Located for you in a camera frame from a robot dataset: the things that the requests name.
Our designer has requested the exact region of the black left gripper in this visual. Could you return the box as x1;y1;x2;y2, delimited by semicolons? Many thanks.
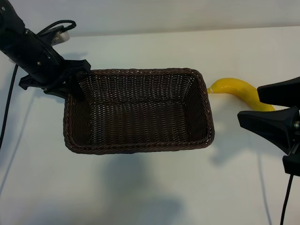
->
10;29;91;102

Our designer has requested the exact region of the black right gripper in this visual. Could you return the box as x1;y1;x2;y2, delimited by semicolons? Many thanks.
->
237;76;300;176

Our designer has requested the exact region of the yellow banana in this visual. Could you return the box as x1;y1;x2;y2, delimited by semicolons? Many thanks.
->
207;77;276;112

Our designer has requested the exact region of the dark brown wicker basket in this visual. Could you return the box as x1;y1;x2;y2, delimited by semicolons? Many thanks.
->
62;67;215;155

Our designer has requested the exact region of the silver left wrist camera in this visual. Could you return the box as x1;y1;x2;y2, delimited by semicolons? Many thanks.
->
52;27;71;45

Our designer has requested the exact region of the black left camera bracket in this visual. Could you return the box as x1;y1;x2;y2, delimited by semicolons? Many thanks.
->
35;27;65;47

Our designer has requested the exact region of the black left camera cable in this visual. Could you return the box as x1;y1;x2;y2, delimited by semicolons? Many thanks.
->
0;20;77;150

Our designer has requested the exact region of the black camera cable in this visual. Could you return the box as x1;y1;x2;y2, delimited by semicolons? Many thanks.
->
280;174;295;225
0;20;77;150

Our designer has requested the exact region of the black right camera cable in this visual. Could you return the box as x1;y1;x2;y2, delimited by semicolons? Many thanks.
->
280;174;295;225

